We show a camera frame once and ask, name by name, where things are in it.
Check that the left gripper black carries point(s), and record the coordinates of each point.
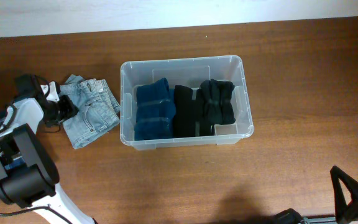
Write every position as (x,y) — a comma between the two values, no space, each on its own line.
(63,110)

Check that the light blue jeans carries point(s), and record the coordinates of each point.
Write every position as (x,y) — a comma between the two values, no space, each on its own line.
(98,110)

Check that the black garment taped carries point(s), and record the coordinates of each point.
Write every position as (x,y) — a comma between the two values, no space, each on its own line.
(189,120)

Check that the dark navy garment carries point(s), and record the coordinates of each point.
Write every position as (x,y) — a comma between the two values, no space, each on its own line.
(217,101)

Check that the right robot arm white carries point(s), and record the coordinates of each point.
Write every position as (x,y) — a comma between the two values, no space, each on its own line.
(290,216)

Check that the dark blue folded garment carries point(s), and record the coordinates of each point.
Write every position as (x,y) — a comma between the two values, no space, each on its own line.
(155,111)

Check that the clear plastic storage bin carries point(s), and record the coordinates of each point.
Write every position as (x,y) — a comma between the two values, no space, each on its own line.
(189,72)

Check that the left gripper white camera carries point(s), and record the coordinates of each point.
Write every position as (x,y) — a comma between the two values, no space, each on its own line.
(51,91)

